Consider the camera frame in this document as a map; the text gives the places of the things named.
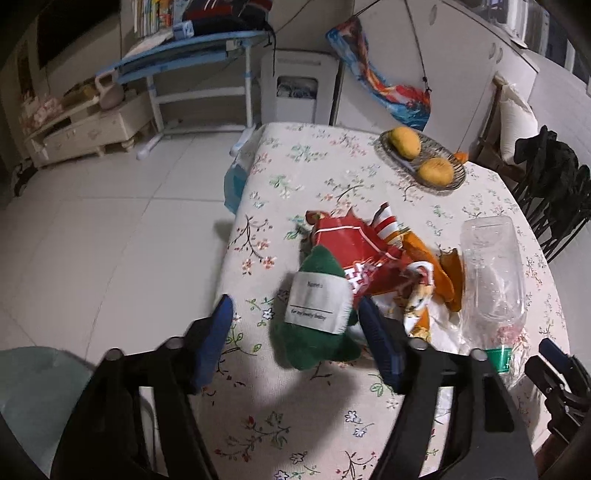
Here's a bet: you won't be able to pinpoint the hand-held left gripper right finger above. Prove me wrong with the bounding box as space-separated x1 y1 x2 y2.
358 295 539 480

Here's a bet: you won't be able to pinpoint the white tissue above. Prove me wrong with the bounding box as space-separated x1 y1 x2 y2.
369 295 468 357

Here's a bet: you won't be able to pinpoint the colourful printed cloth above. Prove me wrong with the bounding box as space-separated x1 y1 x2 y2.
325 16 432 131

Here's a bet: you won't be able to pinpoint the dark striped backpack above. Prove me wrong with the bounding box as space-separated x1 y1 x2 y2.
182 0 273 35

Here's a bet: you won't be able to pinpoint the black metal chairs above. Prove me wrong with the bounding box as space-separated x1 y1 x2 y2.
508 164 591 264

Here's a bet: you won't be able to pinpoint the clear plastic bottle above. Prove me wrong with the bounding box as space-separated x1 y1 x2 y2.
460 215 529 376

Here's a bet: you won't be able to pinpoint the white wall cabinet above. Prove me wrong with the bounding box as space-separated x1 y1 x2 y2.
332 0 541 160

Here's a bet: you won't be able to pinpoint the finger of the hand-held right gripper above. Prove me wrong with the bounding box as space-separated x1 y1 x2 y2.
538 338 588 398
524 353 583 445

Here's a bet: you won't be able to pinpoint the blue study desk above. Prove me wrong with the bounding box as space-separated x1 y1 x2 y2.
95 28 273 160

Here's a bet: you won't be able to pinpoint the orange white printed wrapper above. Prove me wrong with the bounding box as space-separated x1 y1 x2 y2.
401 261 438 343

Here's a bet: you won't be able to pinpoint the wooden chair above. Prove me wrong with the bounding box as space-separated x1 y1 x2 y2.
473 74 527 185

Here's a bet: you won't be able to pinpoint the red snack wrapper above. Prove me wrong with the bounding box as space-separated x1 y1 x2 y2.
302 203 409 308

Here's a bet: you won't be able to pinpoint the white air purifier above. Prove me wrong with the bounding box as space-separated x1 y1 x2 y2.
260 48 345 127

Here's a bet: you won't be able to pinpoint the beige jug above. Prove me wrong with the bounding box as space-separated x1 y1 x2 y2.
95 74 125 110

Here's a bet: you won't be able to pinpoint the blue under cloth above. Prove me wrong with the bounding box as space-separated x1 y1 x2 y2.
223 127 259 215

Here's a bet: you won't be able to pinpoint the row of books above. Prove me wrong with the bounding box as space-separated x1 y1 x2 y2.
133 0 185 38

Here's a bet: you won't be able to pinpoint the cream TV cabinet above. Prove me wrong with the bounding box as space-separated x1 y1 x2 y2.
23 92 155 168

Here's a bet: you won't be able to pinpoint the curled orange peel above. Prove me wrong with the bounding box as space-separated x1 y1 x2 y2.
401 230 445 296

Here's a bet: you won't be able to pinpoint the black jacket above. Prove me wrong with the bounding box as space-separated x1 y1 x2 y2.
515 124 580 181

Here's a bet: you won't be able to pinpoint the yellow mango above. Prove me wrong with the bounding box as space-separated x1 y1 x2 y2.
418 158 454 186
390 128 422 160

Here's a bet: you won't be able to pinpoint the black television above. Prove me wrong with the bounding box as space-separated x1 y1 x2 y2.
36 0 123 72

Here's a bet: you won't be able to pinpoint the green plush toy with label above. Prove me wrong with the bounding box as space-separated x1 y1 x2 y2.
270 244 363 371

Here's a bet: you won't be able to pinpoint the long orange peel strip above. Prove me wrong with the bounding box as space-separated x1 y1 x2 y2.
438 248 465 315

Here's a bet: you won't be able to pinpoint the white cushion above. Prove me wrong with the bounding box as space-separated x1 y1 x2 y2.
501 83 541 164

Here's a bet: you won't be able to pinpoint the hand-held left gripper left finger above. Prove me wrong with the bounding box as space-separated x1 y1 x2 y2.
50 294 236 480

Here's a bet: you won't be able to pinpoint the floral tablecloth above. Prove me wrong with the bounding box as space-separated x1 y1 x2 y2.
191 121 571 480

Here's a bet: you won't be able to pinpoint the black cord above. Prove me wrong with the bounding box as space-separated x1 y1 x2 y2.
355 0 435 95

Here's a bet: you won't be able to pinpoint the metal wire fruit basket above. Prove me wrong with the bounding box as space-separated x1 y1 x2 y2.
379 129 468 191

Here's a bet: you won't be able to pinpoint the dark wheeled object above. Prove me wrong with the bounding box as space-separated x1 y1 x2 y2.
13 159 38 197

